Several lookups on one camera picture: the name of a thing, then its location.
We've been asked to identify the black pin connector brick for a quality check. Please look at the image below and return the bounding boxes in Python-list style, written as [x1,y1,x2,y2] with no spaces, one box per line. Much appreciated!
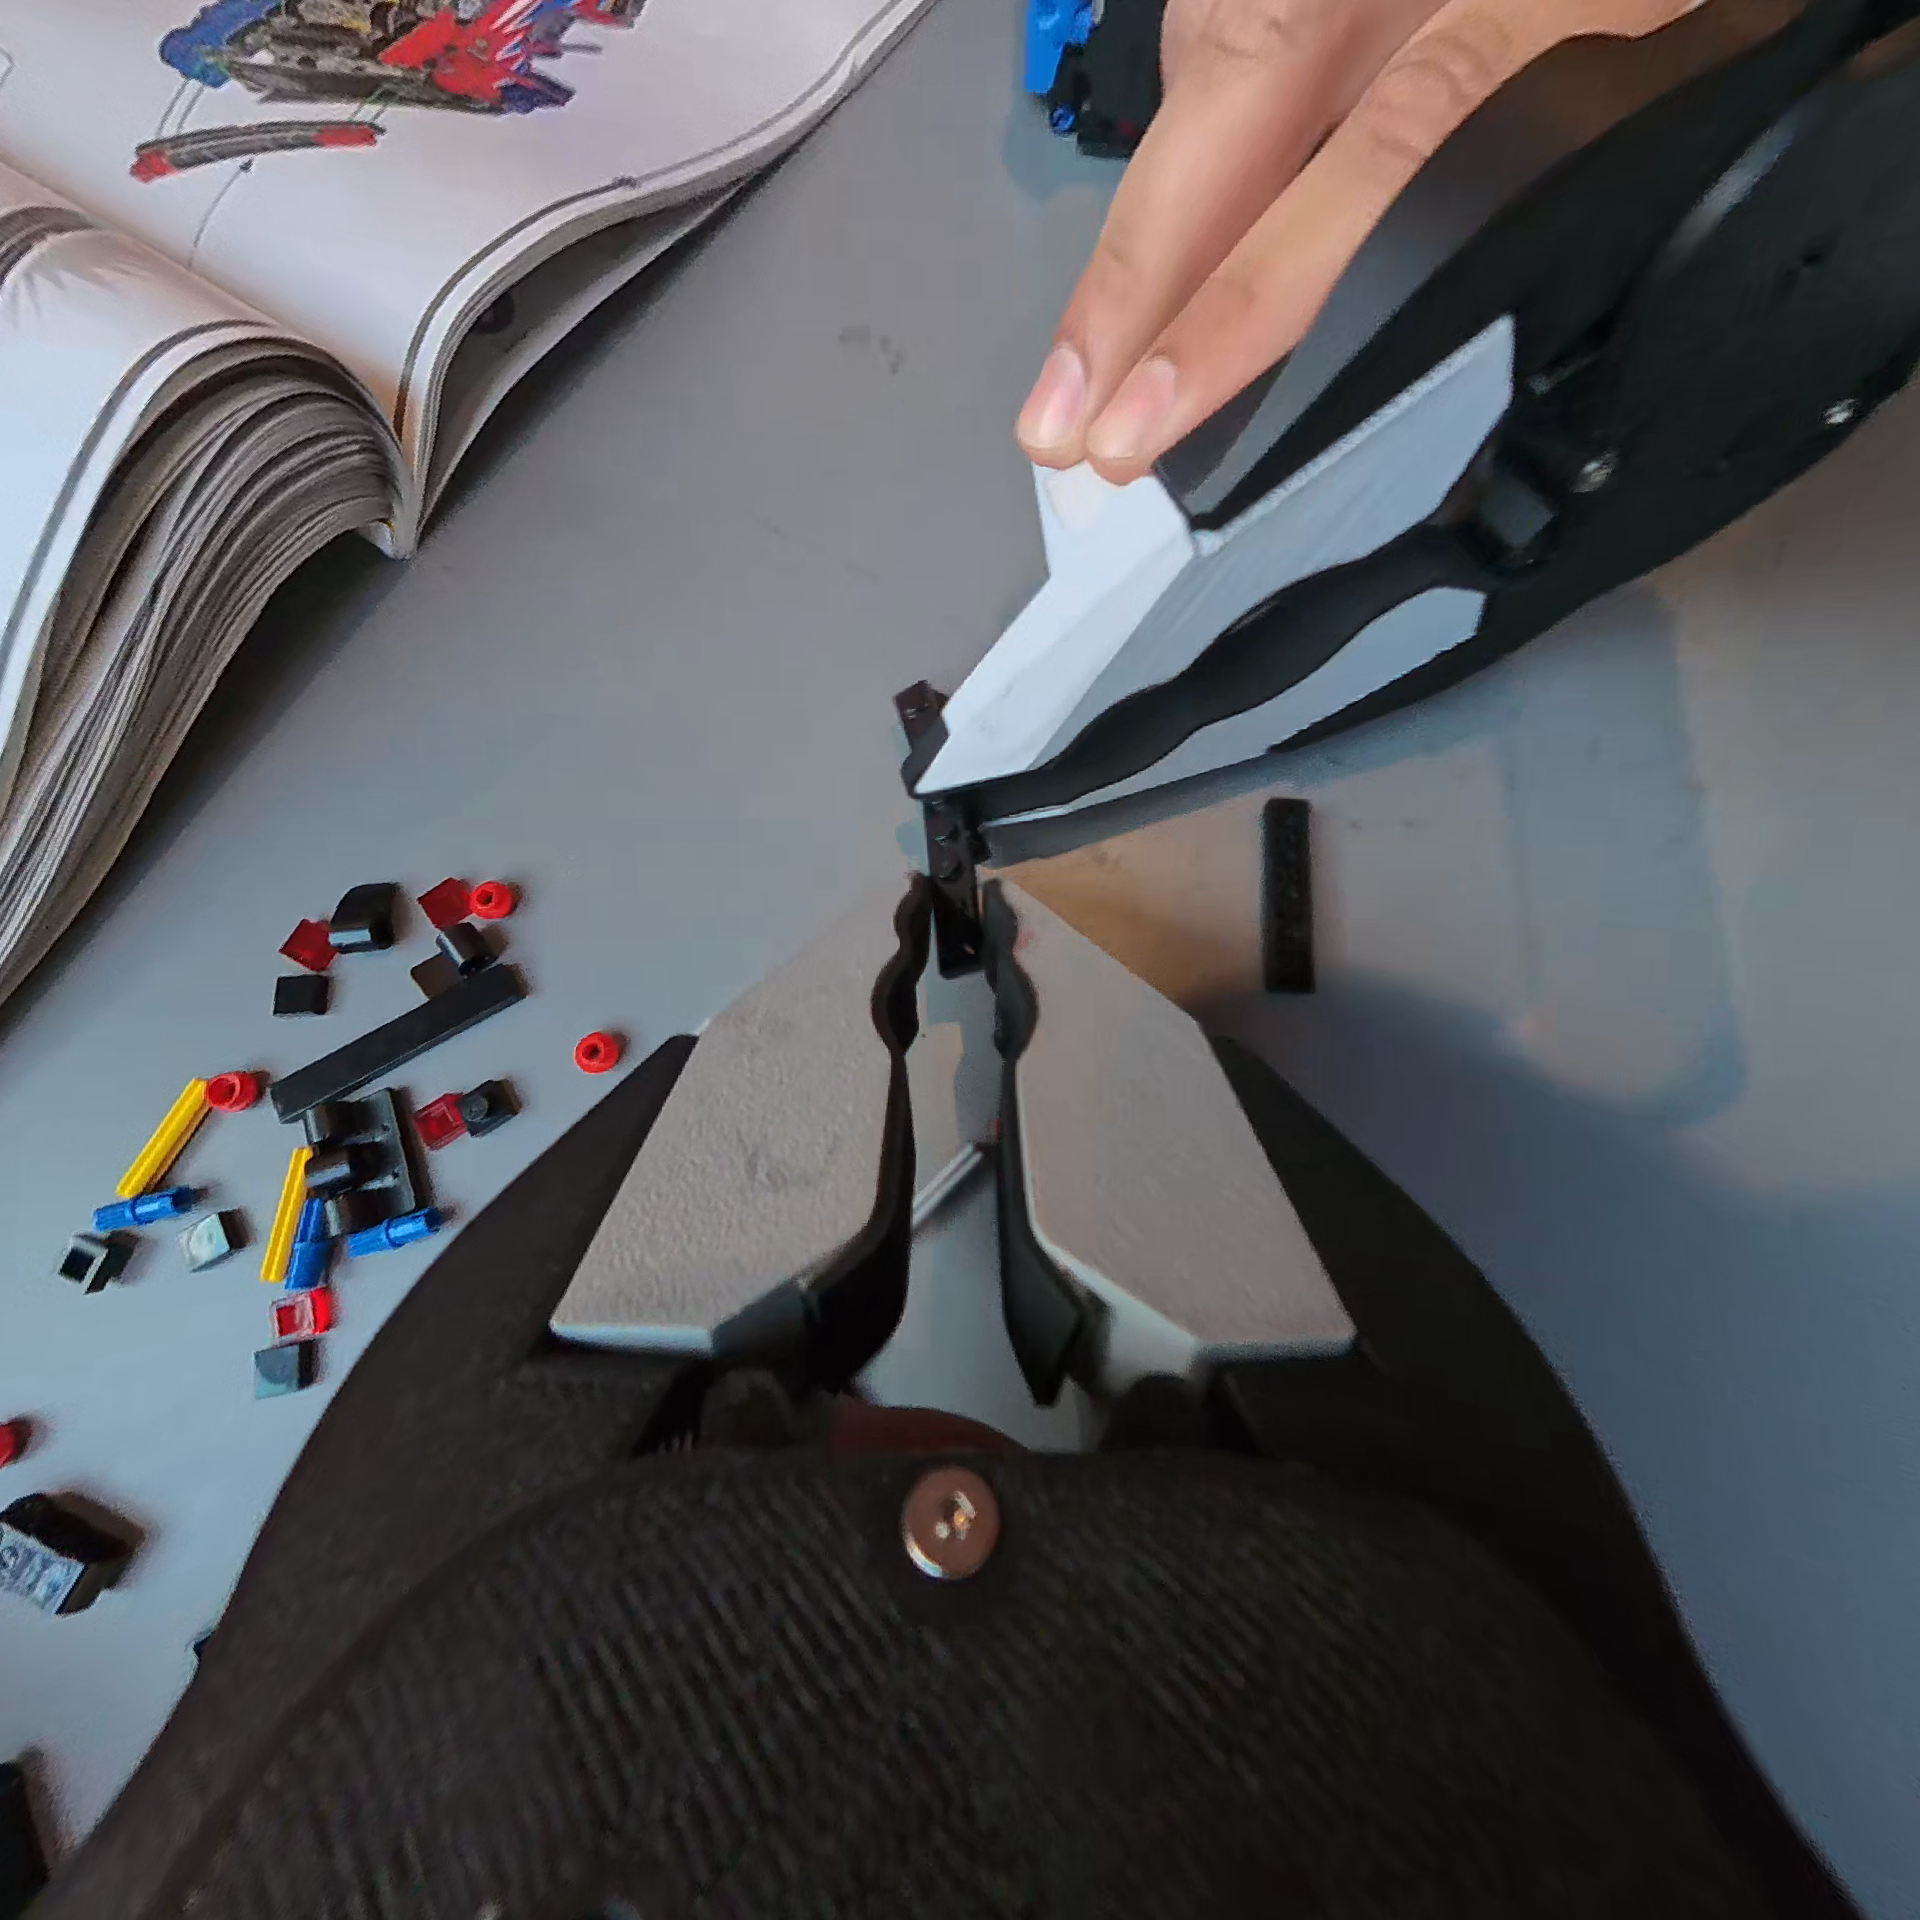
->
[0,1488,147,1616]

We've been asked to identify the pile of small brick pieces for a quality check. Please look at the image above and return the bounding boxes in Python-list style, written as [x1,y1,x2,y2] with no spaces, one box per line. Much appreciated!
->
[57,878,529,1405]

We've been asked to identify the open instruction booklet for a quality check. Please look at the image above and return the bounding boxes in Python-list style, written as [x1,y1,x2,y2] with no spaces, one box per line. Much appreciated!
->
[0,0,944,1000]

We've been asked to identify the toy brick car model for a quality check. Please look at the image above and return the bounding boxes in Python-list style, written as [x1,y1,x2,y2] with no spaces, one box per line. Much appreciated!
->
[1024,0,1187,160]

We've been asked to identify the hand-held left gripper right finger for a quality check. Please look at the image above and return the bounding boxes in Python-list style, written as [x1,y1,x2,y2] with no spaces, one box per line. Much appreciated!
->
[983,880,1360,1409]

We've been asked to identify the person's right hand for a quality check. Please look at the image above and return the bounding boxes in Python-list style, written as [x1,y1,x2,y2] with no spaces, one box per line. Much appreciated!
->
[1018,0,1706,486]

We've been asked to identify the black hinge brick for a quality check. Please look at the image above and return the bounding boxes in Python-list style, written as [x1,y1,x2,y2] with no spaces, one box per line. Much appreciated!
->
[299,1089,442,1234]

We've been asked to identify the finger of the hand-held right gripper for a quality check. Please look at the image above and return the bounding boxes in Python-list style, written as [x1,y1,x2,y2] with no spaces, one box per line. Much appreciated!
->
[971,583,1491,832]
[912,315,1520,801]

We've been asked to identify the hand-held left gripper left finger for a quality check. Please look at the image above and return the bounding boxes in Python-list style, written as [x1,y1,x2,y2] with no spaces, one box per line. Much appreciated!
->
[548,873,936,1394]

